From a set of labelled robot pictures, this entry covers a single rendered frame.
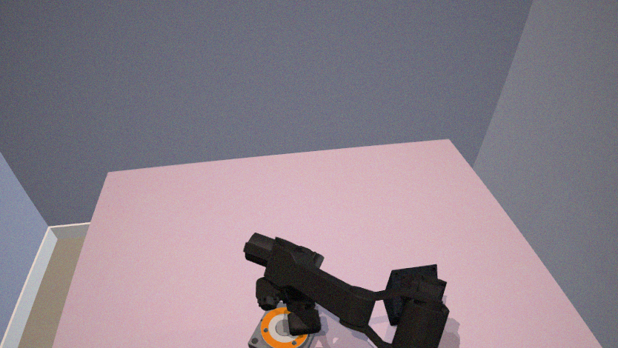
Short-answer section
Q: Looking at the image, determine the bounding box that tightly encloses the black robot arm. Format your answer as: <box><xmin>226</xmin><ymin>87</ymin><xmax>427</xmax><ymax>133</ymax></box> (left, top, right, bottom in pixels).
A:
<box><xmin>243</xmin><ymin>232</ymin><xmax>450</xmax><ymax>348</ymax></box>

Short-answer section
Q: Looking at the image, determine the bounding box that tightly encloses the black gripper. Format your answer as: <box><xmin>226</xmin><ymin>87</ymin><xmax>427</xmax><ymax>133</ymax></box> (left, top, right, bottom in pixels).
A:
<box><xmin>285</xmin><ymin>289</ymin><xmax>321</xmax><ymax>336</ymax></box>

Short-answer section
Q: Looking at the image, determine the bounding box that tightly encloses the orange round plate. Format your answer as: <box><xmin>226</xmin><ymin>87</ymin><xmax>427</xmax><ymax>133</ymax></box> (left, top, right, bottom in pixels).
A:
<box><xmin>261</xmin><ymin>307</ymin><xmax>308</xmax><ymax>348</ymax></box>

